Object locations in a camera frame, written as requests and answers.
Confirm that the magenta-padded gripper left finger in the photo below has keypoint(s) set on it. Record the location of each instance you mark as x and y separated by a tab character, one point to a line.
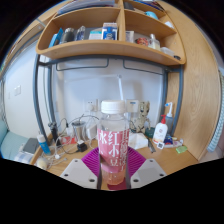
77	171

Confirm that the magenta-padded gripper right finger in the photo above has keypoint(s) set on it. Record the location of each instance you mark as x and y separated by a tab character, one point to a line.
149	171

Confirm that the pink-labelled clear drink bottle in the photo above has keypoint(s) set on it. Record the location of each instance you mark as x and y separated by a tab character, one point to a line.
112	146

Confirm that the black power adapter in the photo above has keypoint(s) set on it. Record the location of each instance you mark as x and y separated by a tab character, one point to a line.
82	146

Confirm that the small white square device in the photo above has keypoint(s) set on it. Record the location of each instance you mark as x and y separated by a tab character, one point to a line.
160	145

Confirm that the white tissue bag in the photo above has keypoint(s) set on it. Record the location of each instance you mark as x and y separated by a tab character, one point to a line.
138	141

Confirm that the wrapped pale bun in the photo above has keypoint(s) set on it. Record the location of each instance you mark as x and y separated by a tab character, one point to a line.
42	163

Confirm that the small green object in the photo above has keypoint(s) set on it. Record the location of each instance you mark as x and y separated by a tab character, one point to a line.
181	149

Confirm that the white pump bottle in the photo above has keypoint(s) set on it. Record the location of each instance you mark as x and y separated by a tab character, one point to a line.
160	133

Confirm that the steel mug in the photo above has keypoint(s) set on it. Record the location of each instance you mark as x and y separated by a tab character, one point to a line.
79	131

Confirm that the blue tube with white cap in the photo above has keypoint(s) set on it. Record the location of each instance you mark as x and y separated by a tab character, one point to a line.
44	146

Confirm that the black upright gadget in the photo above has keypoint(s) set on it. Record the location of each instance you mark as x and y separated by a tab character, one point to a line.
53	131

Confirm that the dark grey laptop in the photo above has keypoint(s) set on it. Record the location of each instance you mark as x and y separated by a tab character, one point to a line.
31	145

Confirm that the wooden tree figurine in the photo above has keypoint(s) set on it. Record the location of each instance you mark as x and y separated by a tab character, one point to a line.
141	116

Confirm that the white spray bottle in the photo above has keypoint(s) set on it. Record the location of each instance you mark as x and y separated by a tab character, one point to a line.
170	120

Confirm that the bed with checkered blanket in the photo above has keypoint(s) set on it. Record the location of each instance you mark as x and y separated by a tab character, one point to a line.
11	143

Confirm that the white desk lamp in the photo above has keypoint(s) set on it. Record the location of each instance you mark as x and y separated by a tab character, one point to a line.
120	87

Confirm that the wooden shelf unit with items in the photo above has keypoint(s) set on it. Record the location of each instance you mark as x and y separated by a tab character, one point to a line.
110	48

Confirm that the white wall outlet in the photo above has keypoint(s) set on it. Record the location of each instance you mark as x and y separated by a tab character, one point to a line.
90	105

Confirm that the white wall box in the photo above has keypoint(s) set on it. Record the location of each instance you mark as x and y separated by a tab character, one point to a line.
132	105

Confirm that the grey metal frame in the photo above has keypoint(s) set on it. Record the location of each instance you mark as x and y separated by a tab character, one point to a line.
35	93

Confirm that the white light switch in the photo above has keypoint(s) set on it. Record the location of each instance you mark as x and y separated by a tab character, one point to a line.
17	90

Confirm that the long wooden wall shelf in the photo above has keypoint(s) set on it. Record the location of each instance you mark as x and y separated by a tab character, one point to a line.
20	40

